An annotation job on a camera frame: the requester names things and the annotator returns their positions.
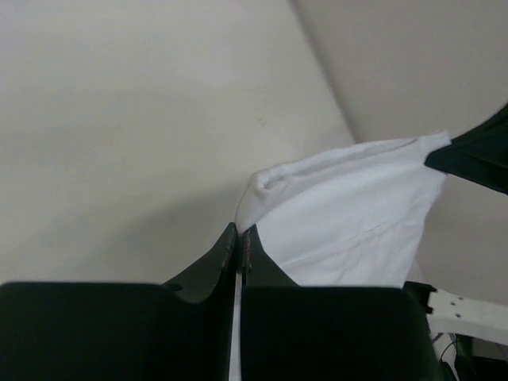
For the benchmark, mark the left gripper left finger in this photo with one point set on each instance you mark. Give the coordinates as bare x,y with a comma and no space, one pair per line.
177,330

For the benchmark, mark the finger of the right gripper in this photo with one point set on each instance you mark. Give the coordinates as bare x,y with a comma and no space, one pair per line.
479,155

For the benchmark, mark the white skirt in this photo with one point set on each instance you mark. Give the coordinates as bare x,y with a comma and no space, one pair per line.
348,216

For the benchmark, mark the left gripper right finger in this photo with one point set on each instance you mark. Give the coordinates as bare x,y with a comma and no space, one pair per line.
292,332

